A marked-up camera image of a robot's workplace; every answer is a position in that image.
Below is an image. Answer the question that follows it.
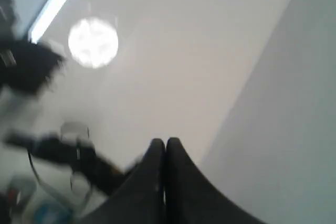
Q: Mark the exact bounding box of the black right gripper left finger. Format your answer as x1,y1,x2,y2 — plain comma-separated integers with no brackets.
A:
81,138,165,224

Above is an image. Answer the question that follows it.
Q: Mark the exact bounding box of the round ceiling lamp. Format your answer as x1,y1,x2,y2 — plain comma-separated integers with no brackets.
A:
68,17,119,69

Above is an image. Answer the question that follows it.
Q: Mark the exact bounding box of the long ceiling light strip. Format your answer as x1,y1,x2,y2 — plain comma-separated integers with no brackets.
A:
28,0,67,44

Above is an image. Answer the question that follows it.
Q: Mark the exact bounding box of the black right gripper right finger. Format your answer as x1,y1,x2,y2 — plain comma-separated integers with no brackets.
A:
164,137,263,224

